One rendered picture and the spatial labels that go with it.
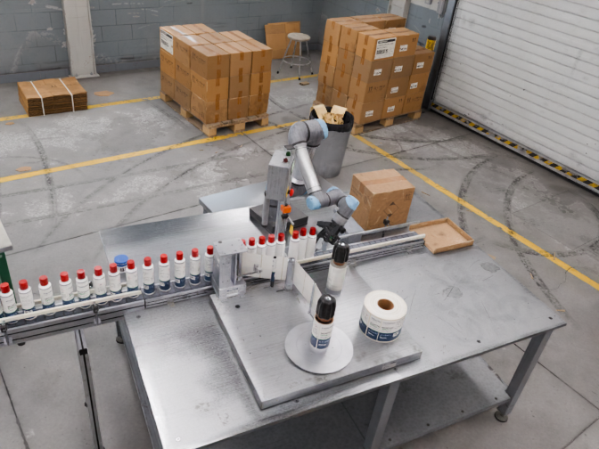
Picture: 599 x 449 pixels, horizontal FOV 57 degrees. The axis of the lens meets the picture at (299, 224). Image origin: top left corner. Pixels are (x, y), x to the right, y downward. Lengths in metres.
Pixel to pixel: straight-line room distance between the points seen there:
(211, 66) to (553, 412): 4.37
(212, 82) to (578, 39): 3.82
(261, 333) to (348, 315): 0.44
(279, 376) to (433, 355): 0.76
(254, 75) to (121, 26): 2.34
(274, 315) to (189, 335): 0.40
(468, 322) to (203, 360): 1.34
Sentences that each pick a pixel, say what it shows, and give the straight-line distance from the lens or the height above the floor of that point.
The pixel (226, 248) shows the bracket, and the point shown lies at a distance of 2.57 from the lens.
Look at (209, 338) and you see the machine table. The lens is 2.58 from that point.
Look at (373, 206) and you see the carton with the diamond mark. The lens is 3.26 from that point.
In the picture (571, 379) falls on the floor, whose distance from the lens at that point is 4.22.
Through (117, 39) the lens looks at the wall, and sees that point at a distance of 7.98.
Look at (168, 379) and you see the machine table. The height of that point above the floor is 0.83.
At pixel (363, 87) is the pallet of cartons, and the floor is 0.58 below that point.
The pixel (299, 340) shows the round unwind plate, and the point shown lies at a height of 0.89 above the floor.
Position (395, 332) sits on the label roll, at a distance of 2.60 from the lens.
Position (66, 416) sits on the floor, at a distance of 3.45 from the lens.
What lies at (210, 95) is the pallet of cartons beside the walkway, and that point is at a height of 0.47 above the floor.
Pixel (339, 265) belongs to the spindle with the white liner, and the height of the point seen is 1.07.
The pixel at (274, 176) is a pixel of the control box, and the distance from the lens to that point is 2.62.
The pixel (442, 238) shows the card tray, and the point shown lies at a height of 0.83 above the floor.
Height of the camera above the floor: 2.70
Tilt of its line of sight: 34 degrees down
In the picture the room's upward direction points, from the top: 8 degrees clockwise
